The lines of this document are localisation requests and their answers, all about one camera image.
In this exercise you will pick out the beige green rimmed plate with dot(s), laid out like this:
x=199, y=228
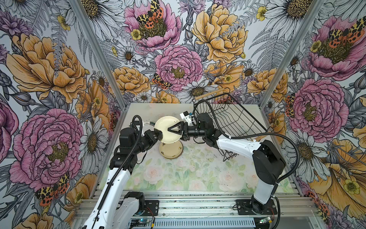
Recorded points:
x=171, y=151

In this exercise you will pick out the left green circuit board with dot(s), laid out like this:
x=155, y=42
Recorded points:
x=140, y=222

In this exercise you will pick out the aluminium mounting rail frame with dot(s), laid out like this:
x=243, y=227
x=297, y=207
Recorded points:
x=199, y=204

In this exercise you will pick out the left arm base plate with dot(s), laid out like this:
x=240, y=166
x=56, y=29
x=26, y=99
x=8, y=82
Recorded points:
x=151, y=208

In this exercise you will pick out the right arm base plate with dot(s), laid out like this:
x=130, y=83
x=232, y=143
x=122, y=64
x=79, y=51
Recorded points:
x=252, y=207

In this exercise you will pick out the black wire dish rack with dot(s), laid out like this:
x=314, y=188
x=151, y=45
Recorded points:
x=230, y=115

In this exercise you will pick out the green circuit board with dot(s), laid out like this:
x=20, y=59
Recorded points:
x=265, y=220
x=140, y=222

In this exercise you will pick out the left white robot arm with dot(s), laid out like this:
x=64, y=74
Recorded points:
x=110, y=212

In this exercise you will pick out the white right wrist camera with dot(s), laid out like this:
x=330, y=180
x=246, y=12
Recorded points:
x=187, y=117

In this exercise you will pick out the white vented cable duct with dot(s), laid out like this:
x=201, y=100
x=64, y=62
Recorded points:
x=204, y=223

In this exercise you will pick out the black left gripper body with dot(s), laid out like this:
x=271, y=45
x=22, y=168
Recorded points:
x=147, y=140

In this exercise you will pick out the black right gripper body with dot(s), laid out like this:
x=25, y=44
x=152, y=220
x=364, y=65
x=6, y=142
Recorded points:
x=192, y=130

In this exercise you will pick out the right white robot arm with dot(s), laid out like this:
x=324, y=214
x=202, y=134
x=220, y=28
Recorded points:
x=268, y=162

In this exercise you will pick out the right green circuit board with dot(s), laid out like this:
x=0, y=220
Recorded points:
x=265, y=220

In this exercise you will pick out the plain cream plate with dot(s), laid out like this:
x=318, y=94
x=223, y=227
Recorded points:
x=169, y=126

